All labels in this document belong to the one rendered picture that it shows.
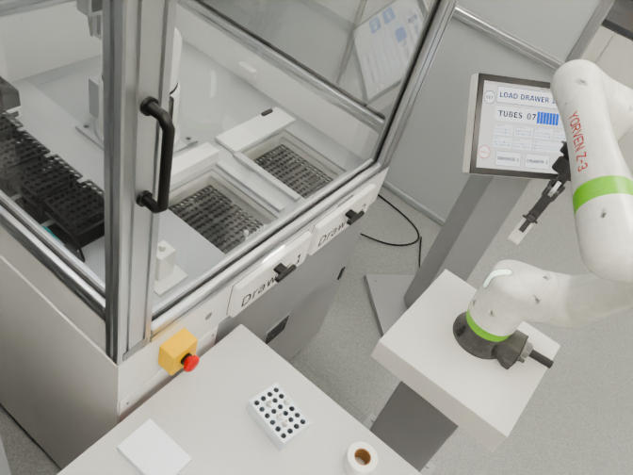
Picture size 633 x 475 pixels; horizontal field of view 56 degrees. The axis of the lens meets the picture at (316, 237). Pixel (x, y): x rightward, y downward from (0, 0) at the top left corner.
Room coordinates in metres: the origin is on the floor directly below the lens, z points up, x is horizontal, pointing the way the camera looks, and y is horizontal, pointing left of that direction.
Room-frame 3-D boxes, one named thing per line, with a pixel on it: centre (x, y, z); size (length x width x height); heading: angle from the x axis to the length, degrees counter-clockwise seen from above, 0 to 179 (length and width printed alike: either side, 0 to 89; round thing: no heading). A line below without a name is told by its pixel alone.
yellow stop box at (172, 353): (0.71, 0.20, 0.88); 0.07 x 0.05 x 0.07; 156
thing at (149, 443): (0.53, 0.17, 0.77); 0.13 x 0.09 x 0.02; 66
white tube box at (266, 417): (0.70, -0.05, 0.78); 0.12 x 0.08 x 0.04; 56
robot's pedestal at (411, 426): (1.08, -0.49, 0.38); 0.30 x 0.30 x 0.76; 65
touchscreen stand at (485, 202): (1.82, -0.58, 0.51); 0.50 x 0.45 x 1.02; 24
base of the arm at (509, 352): (1.06, -0.54, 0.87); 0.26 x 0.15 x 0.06; 71
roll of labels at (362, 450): (0.66, -0.25, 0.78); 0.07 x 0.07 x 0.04
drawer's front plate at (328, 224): (1.30, -0.05, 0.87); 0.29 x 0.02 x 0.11; 156
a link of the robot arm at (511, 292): (1.08, -0.50, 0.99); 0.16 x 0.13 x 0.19; 101
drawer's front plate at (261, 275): (1.01, 0.08, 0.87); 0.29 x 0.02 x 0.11; 156
